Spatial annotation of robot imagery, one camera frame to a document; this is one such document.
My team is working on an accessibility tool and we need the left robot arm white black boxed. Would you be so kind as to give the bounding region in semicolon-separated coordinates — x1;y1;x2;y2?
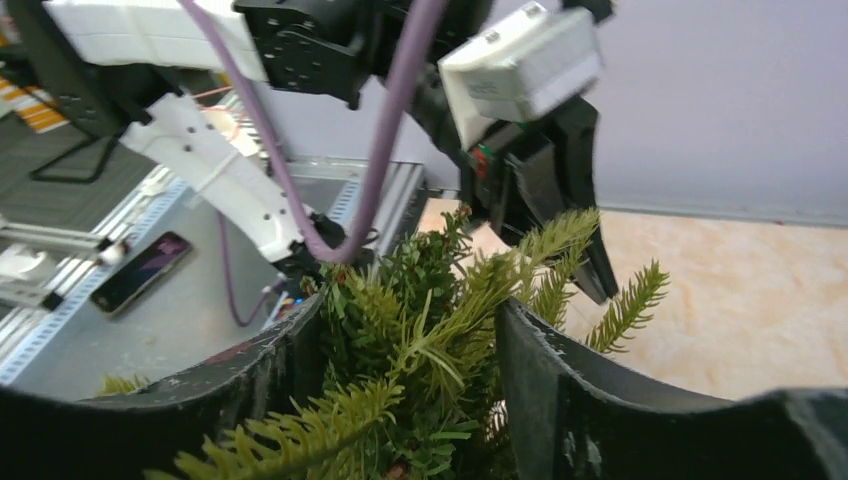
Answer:
6;1;614;275

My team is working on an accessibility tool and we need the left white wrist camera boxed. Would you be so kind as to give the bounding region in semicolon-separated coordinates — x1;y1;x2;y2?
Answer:
438;1;603;151

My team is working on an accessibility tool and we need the small green christmas tree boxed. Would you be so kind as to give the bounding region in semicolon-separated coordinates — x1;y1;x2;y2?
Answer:
95;205;672;480

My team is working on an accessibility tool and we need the black smartphone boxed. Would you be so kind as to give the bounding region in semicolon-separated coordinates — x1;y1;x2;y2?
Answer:
89;231;193;316

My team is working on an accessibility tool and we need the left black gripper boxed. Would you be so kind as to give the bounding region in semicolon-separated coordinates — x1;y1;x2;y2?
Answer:
410;66;619;305

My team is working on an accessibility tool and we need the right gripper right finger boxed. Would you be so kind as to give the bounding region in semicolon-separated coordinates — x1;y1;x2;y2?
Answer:
496;299;847;479

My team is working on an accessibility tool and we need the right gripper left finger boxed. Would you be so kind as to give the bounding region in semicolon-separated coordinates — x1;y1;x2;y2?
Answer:
1;294;325;479

